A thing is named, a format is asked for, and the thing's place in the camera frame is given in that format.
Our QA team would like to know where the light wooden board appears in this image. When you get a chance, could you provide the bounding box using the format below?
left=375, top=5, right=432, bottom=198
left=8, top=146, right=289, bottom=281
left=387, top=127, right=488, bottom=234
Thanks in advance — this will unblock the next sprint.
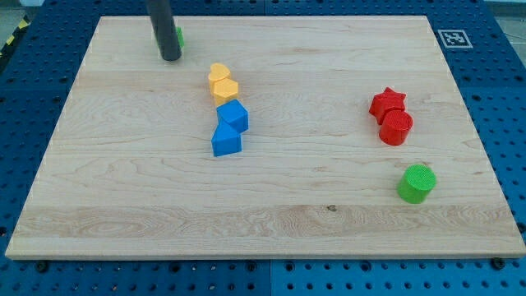
left=6, top=16, right=525, bottom=260

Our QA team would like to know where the red star block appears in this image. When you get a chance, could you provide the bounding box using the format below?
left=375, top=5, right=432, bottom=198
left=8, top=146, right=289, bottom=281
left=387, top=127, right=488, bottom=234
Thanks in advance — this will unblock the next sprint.
left=369, top=87, right=407, bottom=125

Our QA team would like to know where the green cylinder block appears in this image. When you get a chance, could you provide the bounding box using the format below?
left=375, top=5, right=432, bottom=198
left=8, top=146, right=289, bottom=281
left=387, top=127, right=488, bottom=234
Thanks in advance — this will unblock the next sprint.
left=397, top=164, right=436, bottom=204

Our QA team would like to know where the blue cube block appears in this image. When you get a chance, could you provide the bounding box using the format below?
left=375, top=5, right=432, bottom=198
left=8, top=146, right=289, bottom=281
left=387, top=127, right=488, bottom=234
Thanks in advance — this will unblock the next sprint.
left=216, top=99, right=249, bottom=133

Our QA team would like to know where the white fiducial marker tag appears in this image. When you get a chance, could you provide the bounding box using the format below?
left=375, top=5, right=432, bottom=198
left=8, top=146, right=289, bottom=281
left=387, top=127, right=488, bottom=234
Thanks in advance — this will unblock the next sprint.
left=438, top=29, right=473, bottom=49

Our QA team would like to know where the blue pentagon block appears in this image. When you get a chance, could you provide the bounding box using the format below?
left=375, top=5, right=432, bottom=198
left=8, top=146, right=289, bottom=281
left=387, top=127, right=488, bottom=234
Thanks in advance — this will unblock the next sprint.
left=211, top=121, right=242, bottom=157

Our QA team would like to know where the black bolt lower right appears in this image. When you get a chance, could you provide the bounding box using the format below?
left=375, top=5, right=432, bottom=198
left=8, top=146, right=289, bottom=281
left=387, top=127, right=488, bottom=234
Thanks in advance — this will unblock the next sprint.
left=490, top=257, right=506, bottom=271

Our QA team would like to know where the yellow hexagon block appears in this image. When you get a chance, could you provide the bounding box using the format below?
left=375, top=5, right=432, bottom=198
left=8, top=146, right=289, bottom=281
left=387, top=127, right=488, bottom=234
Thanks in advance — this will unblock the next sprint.
left=212, top=78, right=239, bottom=107

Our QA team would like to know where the red cylinder block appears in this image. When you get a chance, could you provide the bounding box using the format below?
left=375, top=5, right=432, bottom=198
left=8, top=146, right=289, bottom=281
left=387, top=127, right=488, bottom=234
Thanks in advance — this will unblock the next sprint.
left=379, top=110, right=413, bottom=146

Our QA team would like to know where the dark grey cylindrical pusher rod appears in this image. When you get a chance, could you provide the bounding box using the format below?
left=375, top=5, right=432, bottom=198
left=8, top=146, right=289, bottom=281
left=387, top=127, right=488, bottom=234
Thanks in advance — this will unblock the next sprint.
left=145, top=0, right=182, bottom=62

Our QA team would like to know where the green block behind rod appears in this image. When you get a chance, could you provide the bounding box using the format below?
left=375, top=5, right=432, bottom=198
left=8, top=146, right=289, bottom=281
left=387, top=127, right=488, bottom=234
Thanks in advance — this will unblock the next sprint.
left=176, top=26, right=185, bottom=49

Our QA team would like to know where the black bolt lower left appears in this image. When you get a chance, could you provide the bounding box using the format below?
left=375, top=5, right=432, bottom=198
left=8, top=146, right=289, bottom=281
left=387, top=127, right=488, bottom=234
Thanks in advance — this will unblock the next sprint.
left=35, top=261, right=49, bottom=273

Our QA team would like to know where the yellow heart block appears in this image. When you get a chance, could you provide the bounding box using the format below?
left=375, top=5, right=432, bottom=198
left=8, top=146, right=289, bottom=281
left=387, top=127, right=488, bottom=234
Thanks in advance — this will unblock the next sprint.
left=208, top=62, right=231, bottom=94

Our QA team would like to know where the black bolt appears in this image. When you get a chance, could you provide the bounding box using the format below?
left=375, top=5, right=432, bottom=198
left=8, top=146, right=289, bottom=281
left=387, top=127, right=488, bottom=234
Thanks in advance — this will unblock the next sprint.
left=490, top=257, right=506, bottom=271
left=35, top=261, right=49, bottom=273

